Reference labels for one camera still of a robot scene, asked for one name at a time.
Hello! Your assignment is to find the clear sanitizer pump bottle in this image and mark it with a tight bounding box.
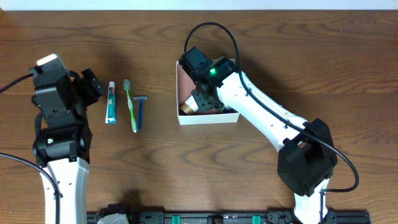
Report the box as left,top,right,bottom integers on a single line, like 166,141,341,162
218,107,237,114

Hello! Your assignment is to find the white box pink interior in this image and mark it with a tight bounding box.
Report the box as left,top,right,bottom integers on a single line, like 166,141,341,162
175,62,240,126

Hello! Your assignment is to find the green toothbrush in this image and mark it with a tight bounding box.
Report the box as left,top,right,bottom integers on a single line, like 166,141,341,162
123,79,137,133

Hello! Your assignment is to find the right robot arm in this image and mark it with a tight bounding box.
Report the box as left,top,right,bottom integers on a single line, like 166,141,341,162
178,47,338,223

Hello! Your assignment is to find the blue disposable razor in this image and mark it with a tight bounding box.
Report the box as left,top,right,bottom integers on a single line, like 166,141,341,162
134,96,147,130

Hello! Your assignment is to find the small teal toothpaste tube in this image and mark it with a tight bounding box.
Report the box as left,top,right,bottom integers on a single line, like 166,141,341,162
105,81,117,124

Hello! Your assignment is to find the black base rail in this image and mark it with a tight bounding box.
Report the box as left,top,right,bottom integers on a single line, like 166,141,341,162
86,203,371,224

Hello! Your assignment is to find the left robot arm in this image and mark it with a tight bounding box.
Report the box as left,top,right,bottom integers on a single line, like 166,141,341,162
30,54,104,223

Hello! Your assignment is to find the white floral cream tube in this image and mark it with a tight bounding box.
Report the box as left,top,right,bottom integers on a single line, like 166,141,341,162
180,96,199,115

